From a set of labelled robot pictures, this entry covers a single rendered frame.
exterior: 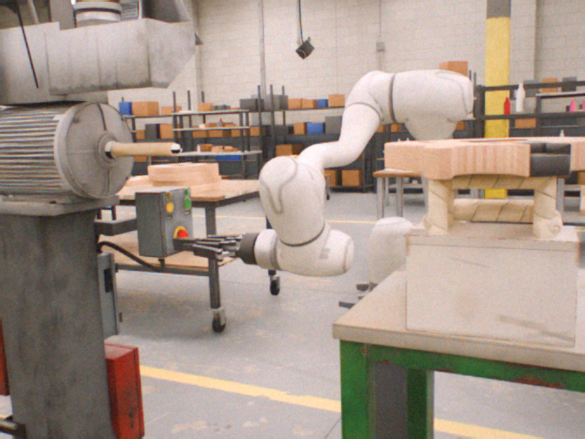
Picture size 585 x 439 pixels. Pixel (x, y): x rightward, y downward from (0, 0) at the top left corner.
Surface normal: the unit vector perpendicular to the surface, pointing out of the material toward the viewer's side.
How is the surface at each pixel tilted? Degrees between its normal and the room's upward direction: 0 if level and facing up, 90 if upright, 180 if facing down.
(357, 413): 90
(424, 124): 130
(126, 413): 90
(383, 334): 89
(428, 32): 90
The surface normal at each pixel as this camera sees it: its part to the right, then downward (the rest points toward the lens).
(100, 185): 0.88, 0.17
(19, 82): -0.43, 0.15
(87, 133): 0.84, -0.03
